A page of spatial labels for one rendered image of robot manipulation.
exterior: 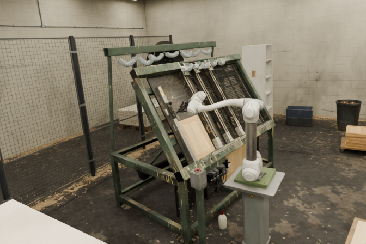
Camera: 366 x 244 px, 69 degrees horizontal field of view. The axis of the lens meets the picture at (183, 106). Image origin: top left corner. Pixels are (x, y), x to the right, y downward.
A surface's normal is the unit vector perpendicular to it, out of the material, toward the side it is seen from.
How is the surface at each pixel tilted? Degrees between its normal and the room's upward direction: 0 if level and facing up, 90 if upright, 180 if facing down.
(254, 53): 90
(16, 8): 90
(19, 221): 0
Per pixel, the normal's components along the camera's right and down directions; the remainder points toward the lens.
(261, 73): -0.53, 0.22
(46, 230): -0.07, -0.97
